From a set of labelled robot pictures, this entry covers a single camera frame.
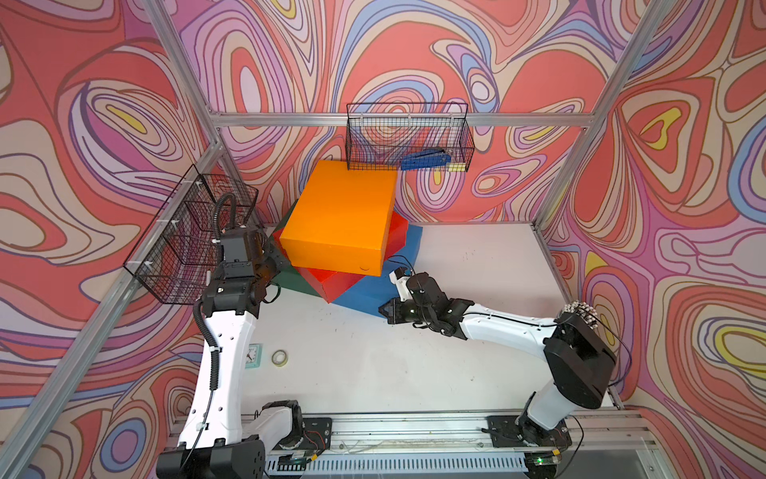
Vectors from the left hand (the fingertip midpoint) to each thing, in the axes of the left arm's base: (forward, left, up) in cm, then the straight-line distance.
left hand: (281, 250), depth 72 cm
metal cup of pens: (-10, -77, -12) cm, 79 cm away
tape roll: (-15, +6, -31) cm, 35 cm away
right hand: (-7, -25, -20) cm, 32 cm away
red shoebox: (+16, -30, -12) cm, 36 cm away
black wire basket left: (0, +26, 0) cm, 26 cm away
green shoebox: (+4, +2, -18) cm, 19 cm away
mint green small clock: (-15, +12, -29) cm, 35 cm away
